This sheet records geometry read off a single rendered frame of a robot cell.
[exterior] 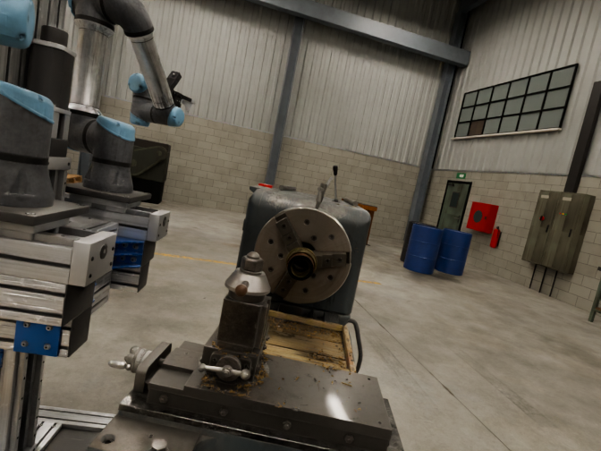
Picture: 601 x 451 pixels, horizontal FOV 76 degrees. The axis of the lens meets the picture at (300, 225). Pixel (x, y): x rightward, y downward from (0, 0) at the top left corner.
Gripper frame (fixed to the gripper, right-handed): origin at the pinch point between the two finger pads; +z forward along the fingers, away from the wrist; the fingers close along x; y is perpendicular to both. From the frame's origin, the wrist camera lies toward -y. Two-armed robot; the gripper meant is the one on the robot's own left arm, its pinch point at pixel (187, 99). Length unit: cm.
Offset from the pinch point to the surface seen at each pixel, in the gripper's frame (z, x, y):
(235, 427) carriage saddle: -110, 99, 53
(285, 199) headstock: -31, 71, 25
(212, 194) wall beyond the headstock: 823, -403, 177
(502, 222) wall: 842, 332, -10
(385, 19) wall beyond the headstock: 1028, -136, -466
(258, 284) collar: -104, 93, 32
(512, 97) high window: 910, 255, -309
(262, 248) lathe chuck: -48, 74, 40
